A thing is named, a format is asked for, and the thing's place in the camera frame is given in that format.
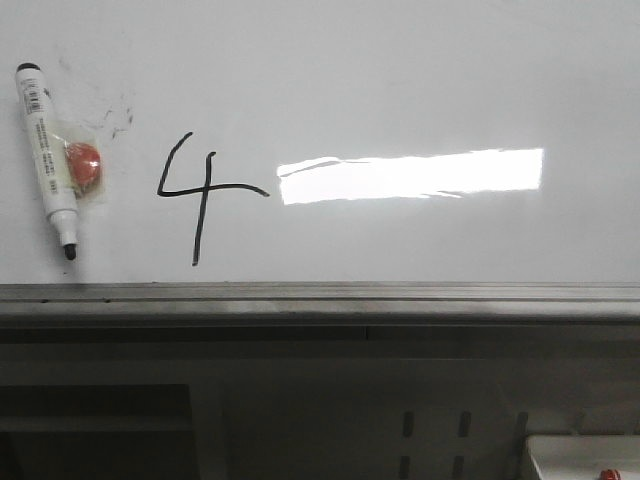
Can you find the white black whiteboard marker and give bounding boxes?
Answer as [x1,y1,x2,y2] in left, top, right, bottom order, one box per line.
[15,62,104,261]

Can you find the white whiteboard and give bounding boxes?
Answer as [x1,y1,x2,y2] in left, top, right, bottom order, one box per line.
[1,1,639,324]

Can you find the red whiteboard marker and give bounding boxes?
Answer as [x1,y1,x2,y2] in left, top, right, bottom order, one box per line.
[599,469,622,480]

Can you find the grey metal pegboard panel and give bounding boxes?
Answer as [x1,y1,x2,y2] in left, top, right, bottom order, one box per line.
[189,358,639,479]

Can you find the white plastic marker tray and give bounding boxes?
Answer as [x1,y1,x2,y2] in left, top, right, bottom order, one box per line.
[521,435,639,479]

